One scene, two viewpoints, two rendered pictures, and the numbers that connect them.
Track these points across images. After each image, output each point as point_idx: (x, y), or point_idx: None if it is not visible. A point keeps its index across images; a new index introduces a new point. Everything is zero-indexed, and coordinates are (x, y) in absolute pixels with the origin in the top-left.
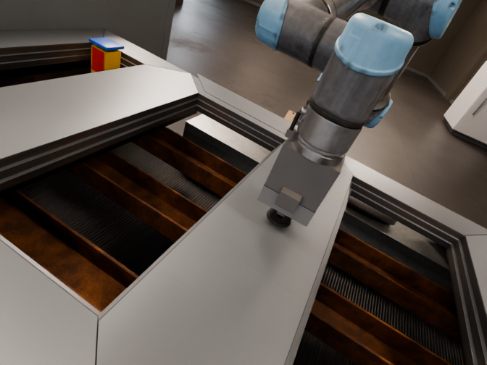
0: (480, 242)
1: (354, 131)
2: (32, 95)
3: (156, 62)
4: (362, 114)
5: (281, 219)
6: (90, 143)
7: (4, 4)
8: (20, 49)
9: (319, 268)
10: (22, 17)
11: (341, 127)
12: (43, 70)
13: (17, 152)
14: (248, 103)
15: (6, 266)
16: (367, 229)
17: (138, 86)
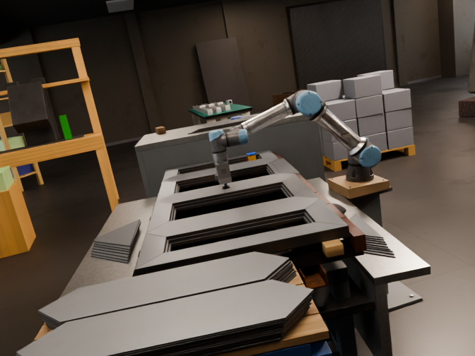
0: (298, 198)
1: (215, 154)
2: (210, 169)
3: (269, 157)
4: (214, 150)
5: (223, 186)
6: (212, 179)
7: (230, 149)
8: None
9: (217, 194)
10: (236, 152)
11: (213, 153)
12: None
13: (192, 178)
14: (285, 164)
15: (172, 188)
16: None
17: (245, 164)
